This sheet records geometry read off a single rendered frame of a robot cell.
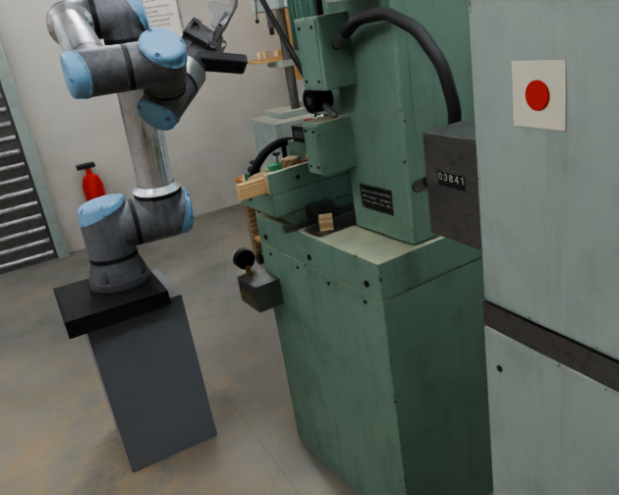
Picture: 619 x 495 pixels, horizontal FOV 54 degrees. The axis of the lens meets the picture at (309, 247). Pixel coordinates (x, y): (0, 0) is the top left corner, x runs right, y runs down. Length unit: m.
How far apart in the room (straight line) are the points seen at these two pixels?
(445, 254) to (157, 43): 0.75
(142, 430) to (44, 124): 2.76
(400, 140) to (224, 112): 3.50
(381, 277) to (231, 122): 3.55
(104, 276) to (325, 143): 0.91
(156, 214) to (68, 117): 2.59
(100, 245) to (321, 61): 0.96
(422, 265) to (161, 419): 1.12
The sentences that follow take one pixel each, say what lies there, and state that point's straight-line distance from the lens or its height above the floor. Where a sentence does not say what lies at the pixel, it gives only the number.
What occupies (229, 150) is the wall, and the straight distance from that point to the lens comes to 4.75.
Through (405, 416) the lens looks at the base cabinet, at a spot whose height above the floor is 0.40.
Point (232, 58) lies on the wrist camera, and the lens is 1.48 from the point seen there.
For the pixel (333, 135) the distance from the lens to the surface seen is 1.38.
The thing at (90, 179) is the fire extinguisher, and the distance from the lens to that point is 4.36.
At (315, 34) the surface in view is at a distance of 1.31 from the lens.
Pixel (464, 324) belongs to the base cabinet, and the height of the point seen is 0.56.
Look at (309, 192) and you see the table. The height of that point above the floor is 0.88.
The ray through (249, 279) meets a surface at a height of 0.62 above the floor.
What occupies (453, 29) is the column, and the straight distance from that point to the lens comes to 1.34.
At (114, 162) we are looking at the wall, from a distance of 4.53.
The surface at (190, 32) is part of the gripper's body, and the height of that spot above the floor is 1.31.
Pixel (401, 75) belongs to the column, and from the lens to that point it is 1.26.
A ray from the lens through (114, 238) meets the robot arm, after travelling 1.93.
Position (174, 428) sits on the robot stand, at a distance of 2.15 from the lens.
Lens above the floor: 1.31
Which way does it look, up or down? 21 degrees down
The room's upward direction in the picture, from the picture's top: 9 degrees counter-clockwise
